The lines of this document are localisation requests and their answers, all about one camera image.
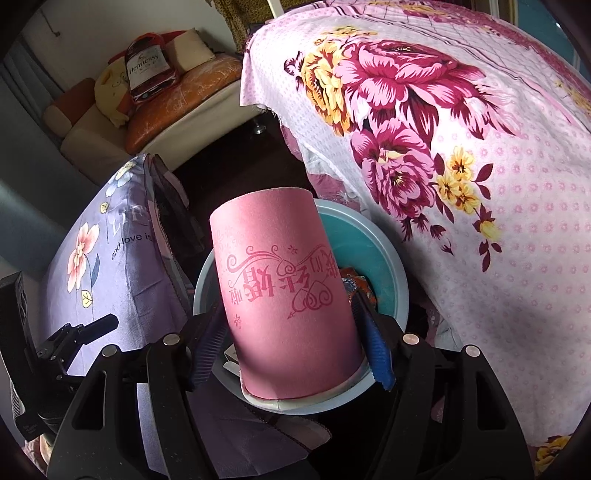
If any pink paper cup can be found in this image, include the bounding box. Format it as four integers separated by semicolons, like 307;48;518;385
209;188;365;403

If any orange wafer snack wrapper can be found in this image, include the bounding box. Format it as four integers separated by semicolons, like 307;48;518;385
339;267;378;310

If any teal plastic trash bin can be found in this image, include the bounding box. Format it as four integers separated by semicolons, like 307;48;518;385
192;197;411;416

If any person's left hand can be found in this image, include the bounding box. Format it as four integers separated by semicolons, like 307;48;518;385
23;435;53;474

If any purple floral bed blanket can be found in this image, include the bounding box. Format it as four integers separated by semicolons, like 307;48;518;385
38;154;331;478

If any pink floral bed sheet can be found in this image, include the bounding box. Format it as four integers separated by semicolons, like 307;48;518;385
242;1;590;479

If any yellow cartoon pillow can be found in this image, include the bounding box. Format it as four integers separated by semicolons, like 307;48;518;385
94;57;135;128

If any beige sofa with orange cushion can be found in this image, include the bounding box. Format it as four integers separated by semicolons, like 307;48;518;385
42;29;261;185

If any Hennessy bottle shaped pillow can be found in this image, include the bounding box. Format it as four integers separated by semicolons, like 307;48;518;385
124;33;178;105

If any leopard print cloth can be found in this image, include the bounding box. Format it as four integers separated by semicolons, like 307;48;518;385
207;0;316;54

